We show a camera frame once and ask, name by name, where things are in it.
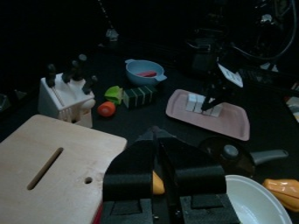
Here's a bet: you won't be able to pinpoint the orange toy carrot piece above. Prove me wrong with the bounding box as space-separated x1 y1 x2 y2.
96 101 117 118

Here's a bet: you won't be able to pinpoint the green toy pepper piece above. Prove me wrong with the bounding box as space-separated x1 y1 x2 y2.
103 85 125 106

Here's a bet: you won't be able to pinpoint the red toy piece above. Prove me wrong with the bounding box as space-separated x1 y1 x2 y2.
92 203 105 224

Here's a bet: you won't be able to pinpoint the light blue toy bowl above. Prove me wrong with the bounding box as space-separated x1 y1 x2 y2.
124 59 168 87

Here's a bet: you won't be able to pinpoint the green striped toy cucumber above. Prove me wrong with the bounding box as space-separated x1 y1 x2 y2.
121 84 159 109

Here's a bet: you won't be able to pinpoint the red salmon sushi piece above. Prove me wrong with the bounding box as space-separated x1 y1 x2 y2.
135 70 157 78

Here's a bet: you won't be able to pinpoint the pink plastic tray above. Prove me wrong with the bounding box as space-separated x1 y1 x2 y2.
164 88 251 142

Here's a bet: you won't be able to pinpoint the black looping cable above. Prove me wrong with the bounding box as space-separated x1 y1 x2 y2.
228 0 299 61

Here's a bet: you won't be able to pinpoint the light wooden cutting board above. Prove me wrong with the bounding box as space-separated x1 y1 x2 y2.
0 114 128 224

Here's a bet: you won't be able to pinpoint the white toy knife block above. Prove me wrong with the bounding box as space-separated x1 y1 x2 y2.
37 73 97 129

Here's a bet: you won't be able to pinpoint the black pan with grey handle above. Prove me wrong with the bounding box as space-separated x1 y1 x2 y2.
198 136 291 178

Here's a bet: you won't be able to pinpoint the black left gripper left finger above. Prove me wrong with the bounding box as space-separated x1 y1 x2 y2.
100 128 157 224

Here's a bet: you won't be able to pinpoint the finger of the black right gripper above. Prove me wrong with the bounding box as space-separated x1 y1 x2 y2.
210 86 234 109
200 82 220 112

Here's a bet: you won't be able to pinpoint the white round bowl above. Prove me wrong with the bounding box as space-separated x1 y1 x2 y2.
224 174 295 224

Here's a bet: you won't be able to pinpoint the white toy rice blocks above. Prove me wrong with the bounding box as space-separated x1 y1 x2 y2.
183 93 224 118

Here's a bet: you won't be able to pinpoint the white and red box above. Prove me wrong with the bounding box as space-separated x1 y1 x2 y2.
284 82 299 123

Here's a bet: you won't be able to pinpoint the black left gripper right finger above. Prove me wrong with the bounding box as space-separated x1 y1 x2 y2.
155 125 242 224

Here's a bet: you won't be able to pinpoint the yellow toy food piece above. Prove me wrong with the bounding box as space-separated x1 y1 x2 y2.
151 170 165 196

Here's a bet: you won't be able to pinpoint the orange toy food piece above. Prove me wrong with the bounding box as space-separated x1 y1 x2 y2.
260 178 299 213

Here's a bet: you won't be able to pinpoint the black-handled toy knife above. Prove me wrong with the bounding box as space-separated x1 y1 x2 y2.
60 59 80 84
73 53 89 81
45 63 59 88
80 75 99 95

